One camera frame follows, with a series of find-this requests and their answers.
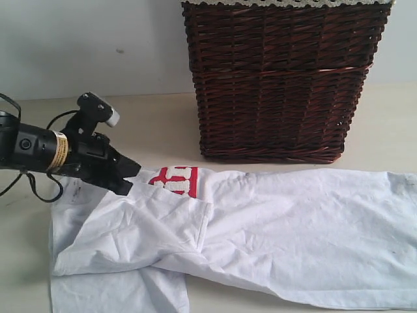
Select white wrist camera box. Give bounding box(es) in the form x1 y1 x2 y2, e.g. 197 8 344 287
77 92 120 127

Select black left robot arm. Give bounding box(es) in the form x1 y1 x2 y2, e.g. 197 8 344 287
1 110 141 196

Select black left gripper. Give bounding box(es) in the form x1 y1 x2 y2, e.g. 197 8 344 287
61 111 141 196

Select white t-shirt red lettering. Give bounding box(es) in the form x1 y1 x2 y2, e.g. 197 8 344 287
50 166 416 312

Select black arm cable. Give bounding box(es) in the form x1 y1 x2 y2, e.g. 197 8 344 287
0 93 79 203

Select dark brown wicker basket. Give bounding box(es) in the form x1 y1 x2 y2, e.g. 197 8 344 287
181 3 393 164

